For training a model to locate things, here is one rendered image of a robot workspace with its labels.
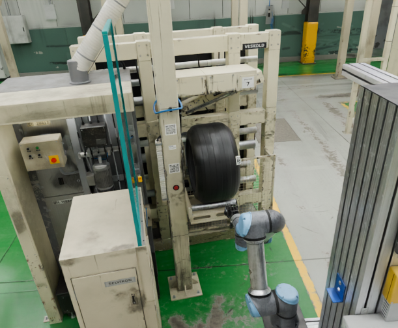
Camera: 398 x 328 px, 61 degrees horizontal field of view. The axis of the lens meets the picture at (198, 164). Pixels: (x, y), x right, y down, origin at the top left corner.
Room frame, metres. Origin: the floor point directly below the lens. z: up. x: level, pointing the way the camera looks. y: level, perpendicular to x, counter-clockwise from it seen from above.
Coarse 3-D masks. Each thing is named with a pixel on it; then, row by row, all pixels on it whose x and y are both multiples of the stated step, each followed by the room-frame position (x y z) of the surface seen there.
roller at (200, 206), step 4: (224, 200) 2.10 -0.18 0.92; (228, 200) 2.10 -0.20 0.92; (232, 200) 2.10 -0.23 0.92; (236, 200) 2.10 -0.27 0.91; (196, 204) 2.07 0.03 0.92; (200, 204) 2.07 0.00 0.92; (204, 204) 2.07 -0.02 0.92; (208, 204) 2.07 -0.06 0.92; (212, 204) 2.07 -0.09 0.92; (216, 204) 2.07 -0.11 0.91; (220, 204) 2.07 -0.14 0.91; (224, 204) 2.08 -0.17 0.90; (192, 208) 2.04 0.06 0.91; (196, 208) 2.04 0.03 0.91; (200, 208) 2.05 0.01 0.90; (204, 208) 2.05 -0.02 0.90; (208, 208) 2.06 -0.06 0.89
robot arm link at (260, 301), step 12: (240, 216) 1.38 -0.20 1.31; (252, 216) 1.35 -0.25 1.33; (264, 216) 1.35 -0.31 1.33; (240, 228) 1.35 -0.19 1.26; (252, 228) 1.31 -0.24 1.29; (264, 228) 1.32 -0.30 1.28; (252, 240) 1.29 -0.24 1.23; (252, 252) 1.28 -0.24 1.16; (252, 264) 1.26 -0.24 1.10; (264, 264) 1.27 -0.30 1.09; (252, 276) 1.24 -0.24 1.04; (264, 276) 1.24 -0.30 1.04; (252, 288) 1.22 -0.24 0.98; (264, 288) 1.21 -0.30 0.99; (252, 300) 1.18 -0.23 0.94; (264, 300) 1.17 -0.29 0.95; (252, 312) 1.15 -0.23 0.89; (264, 312) 1.15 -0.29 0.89
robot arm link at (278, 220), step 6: (270, 210) 1.39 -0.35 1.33; (270, 216) 1.47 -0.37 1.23; (276, 216) 1.35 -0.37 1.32; (282, 216) 1.38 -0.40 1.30; (276, 222) 1.33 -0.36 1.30; (282, 222) 1.35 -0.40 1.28; (276, 228) 1.33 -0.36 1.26; (282, 228) 1.37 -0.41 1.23; (270, 234) 1.45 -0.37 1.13; (264, 240) 1.53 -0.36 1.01; (270, 240) 1.59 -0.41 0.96
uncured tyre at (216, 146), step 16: (192, 128) 2.24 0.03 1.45; (208, 128) 2.19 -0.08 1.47; (224, 128) 2.19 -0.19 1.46; (192, 144) 2.10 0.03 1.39; (208, 144) 2.05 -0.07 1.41; (224, 144) 2.05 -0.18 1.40; (192, 160) 2.45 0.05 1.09; (208, 160) 1.97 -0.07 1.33; (224, 160) 1.98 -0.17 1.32; (192, 176) 2.32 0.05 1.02; (208, 176) 1.93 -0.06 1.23; (224, 176) 1.95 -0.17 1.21; (208, 192) 1.94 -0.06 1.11; (224, 192) 1.96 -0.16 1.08
